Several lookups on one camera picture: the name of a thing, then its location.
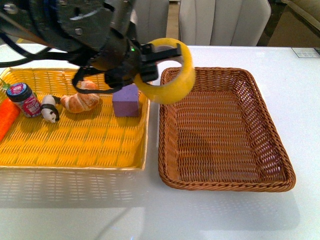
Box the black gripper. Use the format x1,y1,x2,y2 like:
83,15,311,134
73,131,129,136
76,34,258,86
90,37,182,88

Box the clear packing tape roll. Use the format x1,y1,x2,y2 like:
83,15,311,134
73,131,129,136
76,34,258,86
133,38,196,105

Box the brown wicker basket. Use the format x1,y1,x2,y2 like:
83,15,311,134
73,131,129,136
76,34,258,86
158,67,296,193

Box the yellow woven basket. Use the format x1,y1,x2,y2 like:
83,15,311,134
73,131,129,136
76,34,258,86
0,67,151,203

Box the purple foam cube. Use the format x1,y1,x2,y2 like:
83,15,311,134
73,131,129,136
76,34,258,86
112,84,140,117

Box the left grey chair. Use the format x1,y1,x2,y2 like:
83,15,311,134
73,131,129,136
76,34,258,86
134,0,170,44

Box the grey chair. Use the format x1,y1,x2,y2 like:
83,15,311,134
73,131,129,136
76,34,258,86
178,0,271,47
134,0,170,44

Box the right grey chair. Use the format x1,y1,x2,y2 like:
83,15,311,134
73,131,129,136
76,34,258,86
178,0,271,47

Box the toy croissant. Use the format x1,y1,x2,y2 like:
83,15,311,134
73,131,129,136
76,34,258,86
60,92,100,114

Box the panda figurine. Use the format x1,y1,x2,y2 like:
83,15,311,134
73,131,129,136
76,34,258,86
40,94,61,123

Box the black lidded red jar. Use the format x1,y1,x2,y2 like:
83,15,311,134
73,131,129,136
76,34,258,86
6,82,41,118

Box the orange toy carrot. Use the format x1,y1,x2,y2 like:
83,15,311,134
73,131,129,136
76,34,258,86
0,78,22,142

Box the label sticker on table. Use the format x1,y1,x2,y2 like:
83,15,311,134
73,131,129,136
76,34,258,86
291,47,320,59

